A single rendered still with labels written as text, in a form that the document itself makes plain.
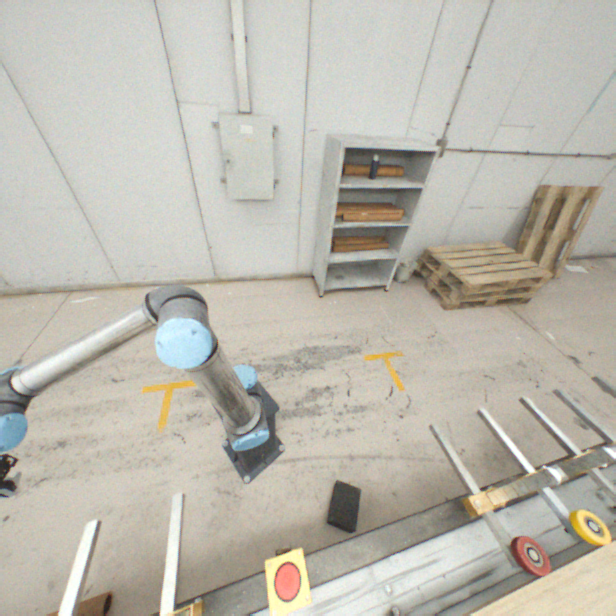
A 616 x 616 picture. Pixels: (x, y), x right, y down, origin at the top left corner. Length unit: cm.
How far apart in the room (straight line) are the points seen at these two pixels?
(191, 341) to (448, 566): 119
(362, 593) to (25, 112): 334
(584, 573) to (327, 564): 73
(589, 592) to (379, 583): 57
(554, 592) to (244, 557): 130
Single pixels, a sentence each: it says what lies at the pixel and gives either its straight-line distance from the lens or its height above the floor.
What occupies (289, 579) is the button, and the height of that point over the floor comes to 123.
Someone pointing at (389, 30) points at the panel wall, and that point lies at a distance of 287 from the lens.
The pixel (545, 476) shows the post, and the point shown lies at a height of 112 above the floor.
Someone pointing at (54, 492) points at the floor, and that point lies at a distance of 232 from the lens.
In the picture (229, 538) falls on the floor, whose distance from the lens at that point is 189.
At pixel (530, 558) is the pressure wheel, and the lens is 119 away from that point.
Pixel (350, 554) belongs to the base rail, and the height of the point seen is 70.
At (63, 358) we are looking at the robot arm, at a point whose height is 126.
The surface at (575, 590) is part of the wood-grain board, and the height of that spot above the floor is 90.
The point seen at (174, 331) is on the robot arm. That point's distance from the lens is 62.
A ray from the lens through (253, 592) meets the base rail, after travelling 117.
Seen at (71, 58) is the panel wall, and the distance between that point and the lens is 281.
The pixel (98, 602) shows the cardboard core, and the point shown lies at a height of 8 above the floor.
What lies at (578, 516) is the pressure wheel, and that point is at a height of 91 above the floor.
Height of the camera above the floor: 186
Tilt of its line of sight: 42 degrees down
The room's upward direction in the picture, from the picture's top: 6 degrees clockwise
